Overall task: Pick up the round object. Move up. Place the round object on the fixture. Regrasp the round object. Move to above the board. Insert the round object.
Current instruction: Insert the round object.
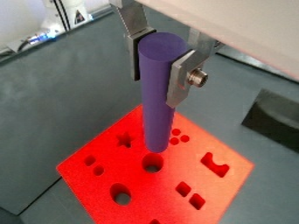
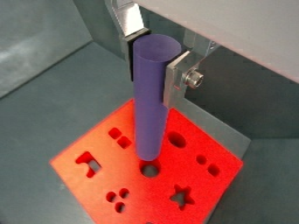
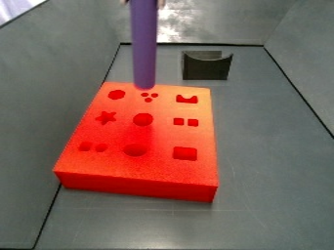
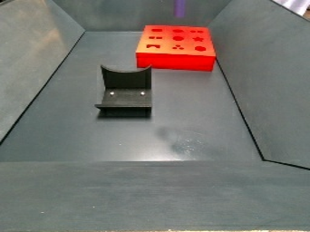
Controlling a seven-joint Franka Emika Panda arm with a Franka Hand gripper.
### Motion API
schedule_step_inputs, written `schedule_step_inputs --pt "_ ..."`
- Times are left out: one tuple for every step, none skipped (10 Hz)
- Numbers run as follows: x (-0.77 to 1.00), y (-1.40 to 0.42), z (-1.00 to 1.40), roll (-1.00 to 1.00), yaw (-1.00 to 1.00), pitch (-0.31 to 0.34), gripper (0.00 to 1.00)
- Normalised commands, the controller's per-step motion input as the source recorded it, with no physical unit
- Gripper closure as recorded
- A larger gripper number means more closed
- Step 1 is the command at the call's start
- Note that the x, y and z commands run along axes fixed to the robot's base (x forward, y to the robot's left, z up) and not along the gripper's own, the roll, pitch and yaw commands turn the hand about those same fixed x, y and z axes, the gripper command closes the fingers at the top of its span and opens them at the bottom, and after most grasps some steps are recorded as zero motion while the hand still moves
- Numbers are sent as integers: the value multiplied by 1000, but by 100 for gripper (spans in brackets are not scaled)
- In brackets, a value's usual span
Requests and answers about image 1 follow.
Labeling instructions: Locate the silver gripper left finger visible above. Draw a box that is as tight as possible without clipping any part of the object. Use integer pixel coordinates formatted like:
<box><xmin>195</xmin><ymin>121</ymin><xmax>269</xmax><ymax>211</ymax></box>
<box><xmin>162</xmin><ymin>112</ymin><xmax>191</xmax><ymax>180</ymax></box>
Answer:
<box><xmin>108</xmin><ymin>0</ymin><xmax>157</xmax><ymax>81</ymax></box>

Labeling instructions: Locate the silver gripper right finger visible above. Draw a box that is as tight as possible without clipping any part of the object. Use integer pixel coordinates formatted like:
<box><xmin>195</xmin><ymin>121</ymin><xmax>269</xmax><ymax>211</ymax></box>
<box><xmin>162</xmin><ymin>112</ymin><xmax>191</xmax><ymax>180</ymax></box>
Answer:
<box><xmin>166</xmin><ymin>28</ymin><xmax>225</xmax><ymax>108</ymax></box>

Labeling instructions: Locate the purple cylinder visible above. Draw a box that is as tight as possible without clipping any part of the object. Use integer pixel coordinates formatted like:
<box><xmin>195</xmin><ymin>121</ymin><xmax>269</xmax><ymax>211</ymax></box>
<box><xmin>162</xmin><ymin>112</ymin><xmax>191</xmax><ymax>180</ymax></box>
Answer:
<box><xmin>138</xmin><ymin>32</ymin><xmax>187</xmax><ymax>153</ymax></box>

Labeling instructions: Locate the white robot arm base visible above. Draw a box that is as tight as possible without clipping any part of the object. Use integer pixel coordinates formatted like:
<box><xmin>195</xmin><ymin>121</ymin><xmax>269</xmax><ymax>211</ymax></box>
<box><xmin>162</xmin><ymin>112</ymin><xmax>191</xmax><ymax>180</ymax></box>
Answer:
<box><xmin>8</xmin><ymin>0</ymin><xmax>92</xmax><ymax>53</ymax></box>

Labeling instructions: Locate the black cradle stand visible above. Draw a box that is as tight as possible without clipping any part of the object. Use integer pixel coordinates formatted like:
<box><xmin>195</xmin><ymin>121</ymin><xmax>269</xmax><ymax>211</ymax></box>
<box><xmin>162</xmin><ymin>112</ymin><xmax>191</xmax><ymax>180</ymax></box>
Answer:
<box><xmin>242</xmin><ymin>89</ymin><xmax>299</xmax><ymax>153</ymax></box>

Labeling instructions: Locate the red shape sorter block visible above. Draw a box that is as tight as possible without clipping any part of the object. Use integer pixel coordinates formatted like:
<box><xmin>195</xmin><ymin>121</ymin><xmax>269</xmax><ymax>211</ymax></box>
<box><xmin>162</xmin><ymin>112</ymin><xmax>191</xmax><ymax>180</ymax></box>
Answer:
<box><xmin>58</xmin><ymin>107</ymin><xmax>254</xmax><ymax>224</ymax></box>

